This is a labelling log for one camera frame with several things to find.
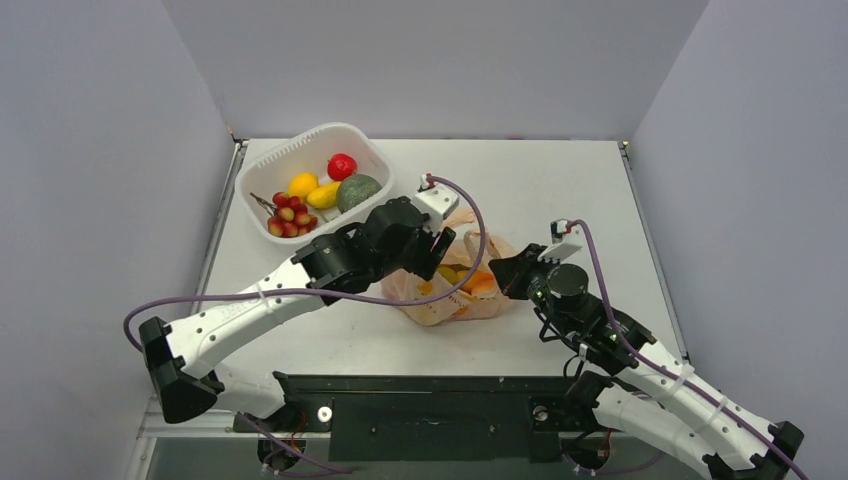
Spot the green fake avocado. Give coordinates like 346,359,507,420
336,174,382,213

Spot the red fake grape bunch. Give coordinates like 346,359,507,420
250,191,319,239

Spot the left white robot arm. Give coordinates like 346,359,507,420
139,187,459,430

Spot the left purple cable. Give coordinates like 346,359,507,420
123,174,488,352

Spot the yellow fake lemon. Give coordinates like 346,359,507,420
287,172,320,200

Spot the green fake fruit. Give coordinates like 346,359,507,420
437,265,459,285

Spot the purple cable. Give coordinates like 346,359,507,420
566,219,810,480
123,174,488,352

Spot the red fake apple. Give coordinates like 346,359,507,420
327,153,358,182

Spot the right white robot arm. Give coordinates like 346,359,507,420
489,244,804,479

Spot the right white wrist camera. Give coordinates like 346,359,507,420
537,219,586,264

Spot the orange fake fruit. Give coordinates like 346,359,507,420
457,270,498,298

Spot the translucent orange plastic bag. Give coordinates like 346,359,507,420
380,207,516,326

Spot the yellow fake mango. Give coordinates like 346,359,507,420
306,181,342,210

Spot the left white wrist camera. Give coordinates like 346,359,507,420
411,174,460,234

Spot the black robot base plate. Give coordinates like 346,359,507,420
258,374,598,463

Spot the white plastic basket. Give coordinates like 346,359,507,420
235,122,395,249

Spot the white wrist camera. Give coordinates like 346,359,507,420
537,219,586,264
411,174,460,234

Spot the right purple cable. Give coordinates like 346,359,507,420
566,219,810,480

